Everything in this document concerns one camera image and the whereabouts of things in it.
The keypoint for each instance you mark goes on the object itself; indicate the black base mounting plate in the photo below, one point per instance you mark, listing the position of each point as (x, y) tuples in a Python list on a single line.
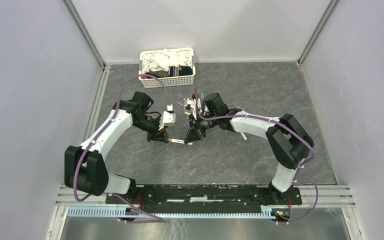
[(210, 198)]

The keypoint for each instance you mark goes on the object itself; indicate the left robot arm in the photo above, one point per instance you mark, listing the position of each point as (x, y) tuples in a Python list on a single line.
[(84, 165)]

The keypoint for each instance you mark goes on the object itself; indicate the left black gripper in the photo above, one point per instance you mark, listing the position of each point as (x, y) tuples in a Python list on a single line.
[(162, 136)]

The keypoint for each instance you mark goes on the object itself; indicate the red cap marker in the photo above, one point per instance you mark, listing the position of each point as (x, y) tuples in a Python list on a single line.
[(197, 100)]

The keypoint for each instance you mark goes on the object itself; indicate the black striped cloth in basket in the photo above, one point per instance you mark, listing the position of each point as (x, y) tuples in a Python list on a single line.
[(173, 71)]

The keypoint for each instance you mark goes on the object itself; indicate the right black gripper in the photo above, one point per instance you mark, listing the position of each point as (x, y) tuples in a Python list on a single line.
[(193, 134)]

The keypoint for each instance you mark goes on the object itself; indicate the white cloth in basket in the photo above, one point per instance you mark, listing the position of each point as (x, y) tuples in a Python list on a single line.
[(163, 59)]

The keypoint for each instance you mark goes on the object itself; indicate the white marker pen body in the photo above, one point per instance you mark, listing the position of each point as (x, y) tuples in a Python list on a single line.
[(178, 141)]

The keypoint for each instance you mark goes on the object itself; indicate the white plastic basket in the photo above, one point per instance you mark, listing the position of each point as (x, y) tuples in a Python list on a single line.
[(149, 82)]

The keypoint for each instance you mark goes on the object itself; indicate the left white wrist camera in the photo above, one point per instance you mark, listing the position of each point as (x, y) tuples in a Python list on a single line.
[(168, 117)]

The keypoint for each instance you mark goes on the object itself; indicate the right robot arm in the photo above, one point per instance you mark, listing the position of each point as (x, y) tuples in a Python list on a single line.
[(291, 144)]

